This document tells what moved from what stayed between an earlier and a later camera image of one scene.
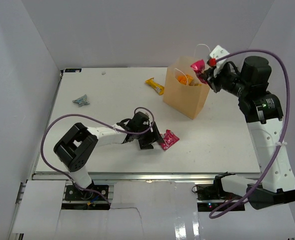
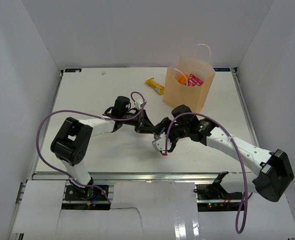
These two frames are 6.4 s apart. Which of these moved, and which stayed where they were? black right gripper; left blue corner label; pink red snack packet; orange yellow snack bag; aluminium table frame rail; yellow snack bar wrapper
Moved: pink red snack packet; black right gripper
Stayed: orange yellow snack bag; aluminium table frame rail; left blue corner label; yellow snack bar wrapper
